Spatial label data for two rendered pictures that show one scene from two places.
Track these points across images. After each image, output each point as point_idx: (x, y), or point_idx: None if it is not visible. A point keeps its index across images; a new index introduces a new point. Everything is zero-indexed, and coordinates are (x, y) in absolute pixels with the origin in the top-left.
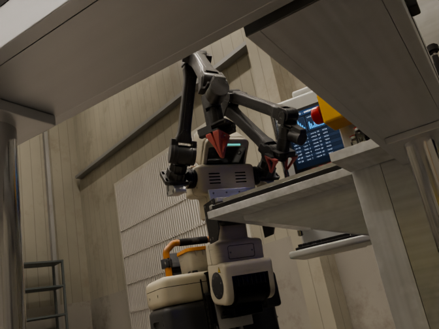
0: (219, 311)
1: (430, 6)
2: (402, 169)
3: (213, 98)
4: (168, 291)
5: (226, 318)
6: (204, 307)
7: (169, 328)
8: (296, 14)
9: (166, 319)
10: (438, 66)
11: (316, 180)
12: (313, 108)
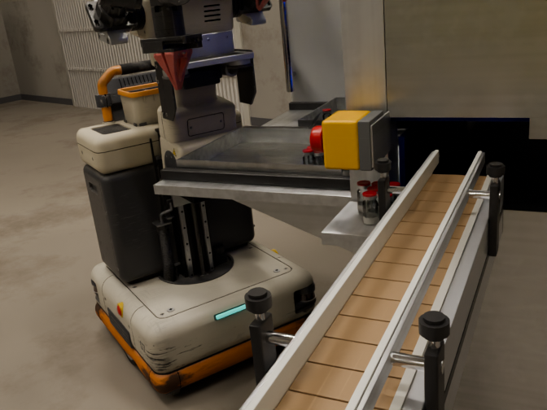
0: None
1: (534, 6)
2: None
3: (167, 4)
4: (106, 157)
5: (182, 197)
6: (155, 173)
7: (109, 202)
8: None
9: (105, 190)
10: (492, 205)
11: (304, 198)
12: (315, 131)
